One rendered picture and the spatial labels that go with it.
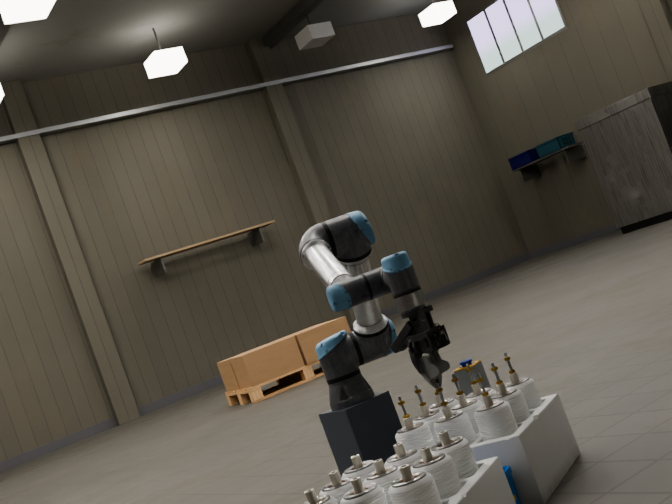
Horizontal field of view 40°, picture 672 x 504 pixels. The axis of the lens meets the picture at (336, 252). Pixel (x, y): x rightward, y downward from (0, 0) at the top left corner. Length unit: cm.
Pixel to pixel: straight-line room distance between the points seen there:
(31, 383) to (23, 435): 66
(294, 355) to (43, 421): 516
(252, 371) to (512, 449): 596
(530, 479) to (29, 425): 1068
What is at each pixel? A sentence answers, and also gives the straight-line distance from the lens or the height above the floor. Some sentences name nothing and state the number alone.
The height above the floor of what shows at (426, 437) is 22.
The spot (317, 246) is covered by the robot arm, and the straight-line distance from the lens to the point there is 275.
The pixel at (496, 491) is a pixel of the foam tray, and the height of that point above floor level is 13.
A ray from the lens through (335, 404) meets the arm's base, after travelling 305.
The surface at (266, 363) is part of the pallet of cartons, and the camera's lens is 824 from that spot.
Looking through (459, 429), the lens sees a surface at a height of 22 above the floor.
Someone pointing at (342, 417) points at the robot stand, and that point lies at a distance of 301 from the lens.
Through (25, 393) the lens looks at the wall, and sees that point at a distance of 1271.
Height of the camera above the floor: 66
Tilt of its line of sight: 2 degrees up
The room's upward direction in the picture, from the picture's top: 20 degrees counter-clockwise
